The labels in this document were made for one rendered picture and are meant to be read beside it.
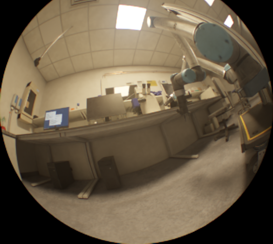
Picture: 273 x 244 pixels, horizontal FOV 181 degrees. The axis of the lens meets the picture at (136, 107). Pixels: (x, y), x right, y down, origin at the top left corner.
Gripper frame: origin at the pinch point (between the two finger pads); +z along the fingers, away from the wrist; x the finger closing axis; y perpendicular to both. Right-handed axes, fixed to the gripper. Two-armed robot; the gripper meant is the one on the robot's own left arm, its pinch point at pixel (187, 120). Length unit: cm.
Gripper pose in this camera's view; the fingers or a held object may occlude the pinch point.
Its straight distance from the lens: 71.8
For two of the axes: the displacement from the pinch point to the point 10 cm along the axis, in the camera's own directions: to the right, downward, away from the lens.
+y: -3.6, 0.5, 9.3
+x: -9.0, 2.6, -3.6
